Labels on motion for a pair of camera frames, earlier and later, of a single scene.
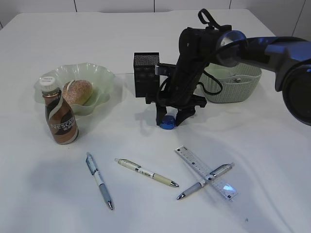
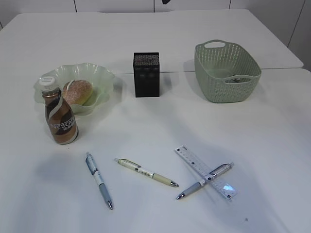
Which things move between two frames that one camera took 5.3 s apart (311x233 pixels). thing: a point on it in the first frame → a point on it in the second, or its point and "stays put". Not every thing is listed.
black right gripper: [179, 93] → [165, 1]
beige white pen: [146, 172] stays put
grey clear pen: [216, 171] stays put
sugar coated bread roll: [77, 92] stays put
